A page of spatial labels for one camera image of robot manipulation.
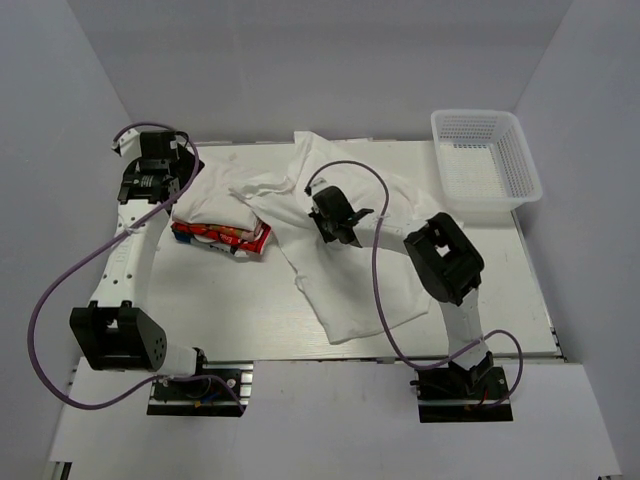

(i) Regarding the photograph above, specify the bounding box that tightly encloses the white t shirt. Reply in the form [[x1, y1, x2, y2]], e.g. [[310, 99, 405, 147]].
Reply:
[[172, 145, 296, 234], [230, 132, 439, 344]]

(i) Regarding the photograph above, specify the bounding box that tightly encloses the red printed t shirt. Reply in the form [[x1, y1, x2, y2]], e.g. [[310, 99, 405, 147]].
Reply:
[[171, 221, 272, 258]]

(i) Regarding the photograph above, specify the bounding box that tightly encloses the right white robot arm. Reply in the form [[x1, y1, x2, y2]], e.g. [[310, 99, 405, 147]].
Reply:
[[305, 180, 494, 383]]

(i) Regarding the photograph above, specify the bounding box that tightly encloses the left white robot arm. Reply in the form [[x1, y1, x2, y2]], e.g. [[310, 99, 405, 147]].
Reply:
[[70, 129, 202, 377]]

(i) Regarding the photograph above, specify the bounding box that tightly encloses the white plastic basket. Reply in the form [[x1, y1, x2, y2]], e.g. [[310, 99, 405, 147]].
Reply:
[[431, 109, 543, 213]]

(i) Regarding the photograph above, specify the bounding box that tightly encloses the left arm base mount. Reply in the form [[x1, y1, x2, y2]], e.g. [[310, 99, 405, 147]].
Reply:
[[146, 363, 254, 418]]

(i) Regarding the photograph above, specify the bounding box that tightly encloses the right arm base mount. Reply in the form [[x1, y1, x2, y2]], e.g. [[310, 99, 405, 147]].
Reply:
[[410, 366, 514, 424]]

